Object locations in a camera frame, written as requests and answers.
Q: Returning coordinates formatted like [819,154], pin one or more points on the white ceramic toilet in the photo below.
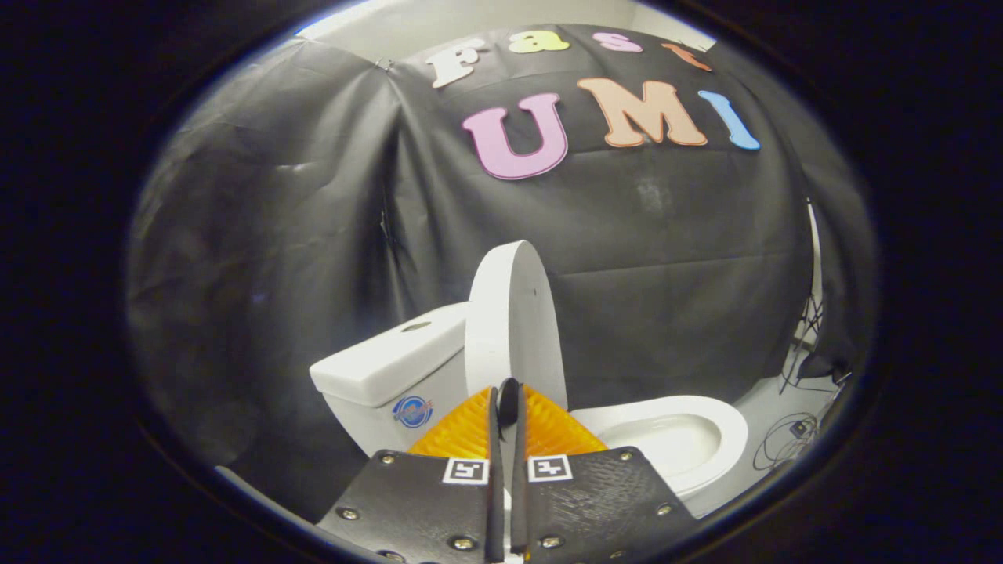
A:
[392,368]

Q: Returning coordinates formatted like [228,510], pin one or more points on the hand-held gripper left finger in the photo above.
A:
[496,501]

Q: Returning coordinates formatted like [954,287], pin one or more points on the black backdrop cloth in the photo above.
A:
[313,235]

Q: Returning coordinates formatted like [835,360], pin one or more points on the black light stand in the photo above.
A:
[807,329]

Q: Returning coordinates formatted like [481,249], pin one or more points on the small black power adapter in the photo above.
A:
[800,429]

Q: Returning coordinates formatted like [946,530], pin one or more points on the white toilet lid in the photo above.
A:
[509,313]

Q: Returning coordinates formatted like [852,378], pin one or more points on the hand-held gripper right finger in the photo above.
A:
[519,501]

